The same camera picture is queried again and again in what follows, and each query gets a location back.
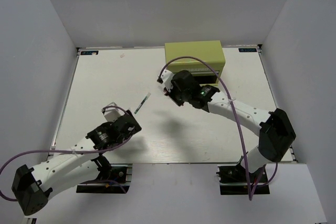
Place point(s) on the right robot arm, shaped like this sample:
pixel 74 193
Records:
pixel 273 128

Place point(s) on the corner label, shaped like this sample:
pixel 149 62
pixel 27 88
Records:
pixel 247 49
pixel 90 52

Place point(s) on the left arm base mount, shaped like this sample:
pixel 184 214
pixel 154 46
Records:
pixel 116 180

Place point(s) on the green pen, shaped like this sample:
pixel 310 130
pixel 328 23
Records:
pixel 142 102

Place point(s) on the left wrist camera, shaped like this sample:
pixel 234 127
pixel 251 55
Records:
pixel 111 114

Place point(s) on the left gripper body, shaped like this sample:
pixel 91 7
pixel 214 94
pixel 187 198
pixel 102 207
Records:
pixel 136 129

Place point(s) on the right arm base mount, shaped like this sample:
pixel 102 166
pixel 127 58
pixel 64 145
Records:
pixel 232 182

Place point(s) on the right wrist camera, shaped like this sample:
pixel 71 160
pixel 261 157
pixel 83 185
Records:
pixel 165 79

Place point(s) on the right corner label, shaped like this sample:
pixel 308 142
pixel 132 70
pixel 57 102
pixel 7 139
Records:
pixel 247 49

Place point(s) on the left corner label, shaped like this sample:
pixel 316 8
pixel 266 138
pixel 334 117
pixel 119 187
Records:
pixel 90 52

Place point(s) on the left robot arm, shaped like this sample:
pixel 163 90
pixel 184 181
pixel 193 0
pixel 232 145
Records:
pixel 84 162

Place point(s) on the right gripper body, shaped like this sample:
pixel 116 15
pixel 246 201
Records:
pixel 179 96

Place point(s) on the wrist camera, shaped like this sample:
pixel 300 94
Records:
pixel 165 79
pixel 111 114

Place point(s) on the green metal drawer box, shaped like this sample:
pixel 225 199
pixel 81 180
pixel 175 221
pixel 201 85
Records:
pixel 210 52

